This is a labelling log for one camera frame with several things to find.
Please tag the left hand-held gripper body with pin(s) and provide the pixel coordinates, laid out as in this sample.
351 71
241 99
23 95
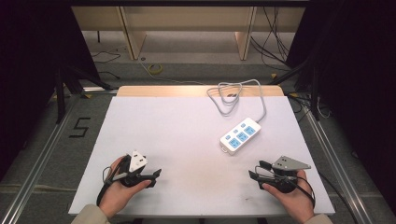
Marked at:
136 161

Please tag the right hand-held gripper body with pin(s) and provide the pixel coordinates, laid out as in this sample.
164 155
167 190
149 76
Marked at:
285 166

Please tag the person's left hand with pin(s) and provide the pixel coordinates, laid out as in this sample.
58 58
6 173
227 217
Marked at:
116 193

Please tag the person's right hand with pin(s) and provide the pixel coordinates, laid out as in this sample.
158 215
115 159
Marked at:
299 202

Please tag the white power strip blue sockets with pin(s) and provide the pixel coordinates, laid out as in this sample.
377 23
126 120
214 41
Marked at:
239 137

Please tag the black metal stand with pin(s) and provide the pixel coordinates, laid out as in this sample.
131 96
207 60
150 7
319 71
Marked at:
311 84
67 84

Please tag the yellow tape roll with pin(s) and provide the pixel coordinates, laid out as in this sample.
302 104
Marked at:
154 69

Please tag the light wooden bench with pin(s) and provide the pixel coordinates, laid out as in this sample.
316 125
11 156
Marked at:
186 18

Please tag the aluminium floor rail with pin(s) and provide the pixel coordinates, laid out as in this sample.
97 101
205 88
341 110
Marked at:
34 174
339 171

